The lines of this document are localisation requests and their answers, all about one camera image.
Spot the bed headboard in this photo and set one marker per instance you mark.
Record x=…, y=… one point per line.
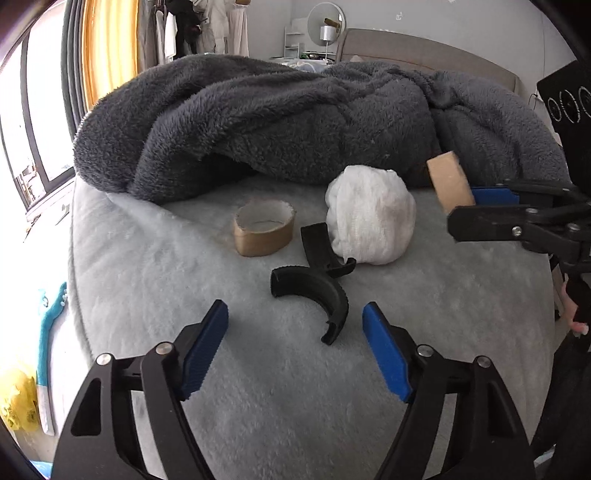
x=416, y=53

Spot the grey bed mattress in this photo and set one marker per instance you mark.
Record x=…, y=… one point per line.
x=277, y=403

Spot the yellow curtain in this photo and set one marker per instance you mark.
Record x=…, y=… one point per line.
x=109, y=47

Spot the hanging clothes rack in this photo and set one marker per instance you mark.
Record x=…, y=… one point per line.
x=168, y=30

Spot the dark grey fleece blanket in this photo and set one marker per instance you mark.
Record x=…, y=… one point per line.
x=179, y=130

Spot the sliding glass door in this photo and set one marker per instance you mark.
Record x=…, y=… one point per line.
x=35, y=137

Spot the white balled sock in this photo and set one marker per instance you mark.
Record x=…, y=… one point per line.
x=371, y=215

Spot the person right hand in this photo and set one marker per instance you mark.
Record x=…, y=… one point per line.
x=570, y=308

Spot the grey curtain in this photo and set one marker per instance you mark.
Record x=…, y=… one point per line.
x=71, y=65

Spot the round vanity mirror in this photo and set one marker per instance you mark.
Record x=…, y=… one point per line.
x=325, y=23

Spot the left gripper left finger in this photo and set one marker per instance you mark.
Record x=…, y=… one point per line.
x=122, y=398

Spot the yellow plastic bag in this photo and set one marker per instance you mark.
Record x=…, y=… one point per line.
x=19, y=410

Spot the black curved plastic piece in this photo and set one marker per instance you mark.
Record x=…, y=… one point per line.
x=319, y=281

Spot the brown cardboard tape core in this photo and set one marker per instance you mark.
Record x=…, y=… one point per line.
x=450, y=182

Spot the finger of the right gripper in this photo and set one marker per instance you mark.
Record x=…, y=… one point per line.
x=503, y=224
x=517, y=191

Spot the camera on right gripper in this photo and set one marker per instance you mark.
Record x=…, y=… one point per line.
x=566, y=95

